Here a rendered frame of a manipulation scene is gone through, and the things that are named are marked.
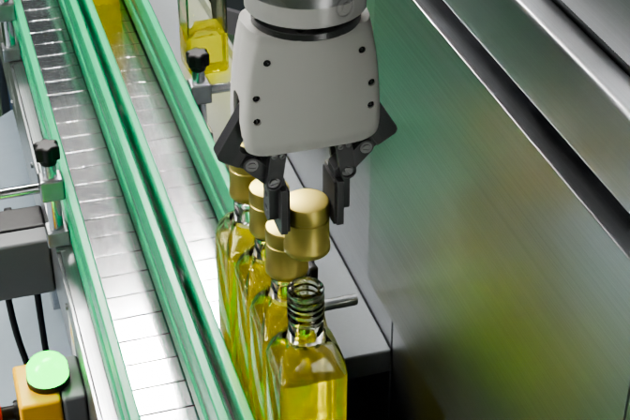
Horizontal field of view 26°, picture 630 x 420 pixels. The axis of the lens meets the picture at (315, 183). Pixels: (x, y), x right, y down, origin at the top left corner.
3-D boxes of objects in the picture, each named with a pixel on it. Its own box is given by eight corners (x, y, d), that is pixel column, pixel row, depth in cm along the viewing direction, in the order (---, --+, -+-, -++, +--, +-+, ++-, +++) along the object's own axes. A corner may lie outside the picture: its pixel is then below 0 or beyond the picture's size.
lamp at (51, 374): (73, 389, 143) (70, 367, 141) (29, 398, 142) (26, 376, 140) (67, 362, 146) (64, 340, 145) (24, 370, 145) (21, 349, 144)
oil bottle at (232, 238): (292, 407, 132) (289, 227, 121) (235, 419, 131) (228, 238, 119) (275, 370, 137) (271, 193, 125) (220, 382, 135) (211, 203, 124)
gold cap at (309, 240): (336, 257, 103) (337, 208, 100) (291, 264, 102) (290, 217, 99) (322, 231, 105) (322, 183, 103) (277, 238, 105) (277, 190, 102)
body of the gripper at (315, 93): (359, -35, 96) (357, 103, 103) (218, -17, 94) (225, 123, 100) (396, 10, 90) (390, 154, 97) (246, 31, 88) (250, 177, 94)
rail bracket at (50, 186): (73, 251, 154) (61, 151, 147) (7, 262, 153) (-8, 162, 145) (67, 232, 158) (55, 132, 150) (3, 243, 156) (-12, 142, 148)
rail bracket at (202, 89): (247, 146, 173) (245, 52, 166) (195, 155, 171) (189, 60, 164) (240, 130, 176) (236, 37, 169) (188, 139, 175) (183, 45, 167)
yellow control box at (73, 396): (93, 446, 146) (86, 395, 142) (22, 461, 144) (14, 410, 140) (82, 404, 152) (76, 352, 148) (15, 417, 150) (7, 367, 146)
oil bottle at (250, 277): (311, 447, 128) (310, 264, 116) (253, 459, 127) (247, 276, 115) (294, 408, 132) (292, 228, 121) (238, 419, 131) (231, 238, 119)
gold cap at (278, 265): (313, 277, 111) (313, 233, 108) (271, 285, 110) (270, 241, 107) (301, 252, 113) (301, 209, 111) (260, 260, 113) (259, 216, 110)
